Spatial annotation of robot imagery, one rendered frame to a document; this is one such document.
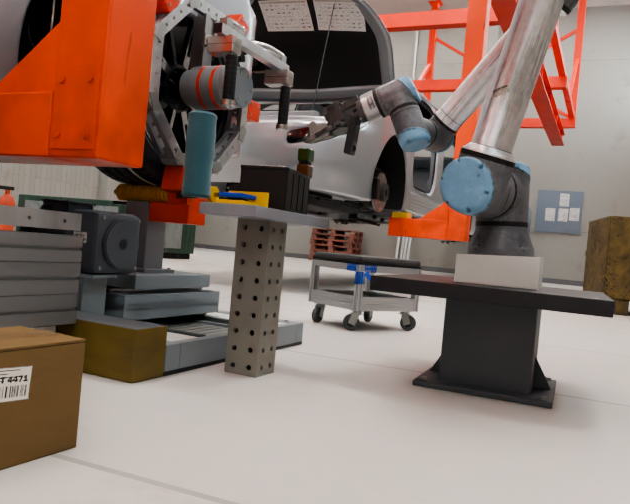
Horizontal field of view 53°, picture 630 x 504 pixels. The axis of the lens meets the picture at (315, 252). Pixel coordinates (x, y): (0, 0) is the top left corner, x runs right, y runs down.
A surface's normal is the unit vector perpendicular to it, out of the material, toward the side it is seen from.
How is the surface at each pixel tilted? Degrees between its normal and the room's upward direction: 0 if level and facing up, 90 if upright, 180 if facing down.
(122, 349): 90
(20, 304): 90
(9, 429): 90
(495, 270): 90
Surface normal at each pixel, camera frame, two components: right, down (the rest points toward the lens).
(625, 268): -0.22, -0.01
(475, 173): -0.65, 0.05
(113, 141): 0.90, 0.09
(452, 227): -0.42, -0.03
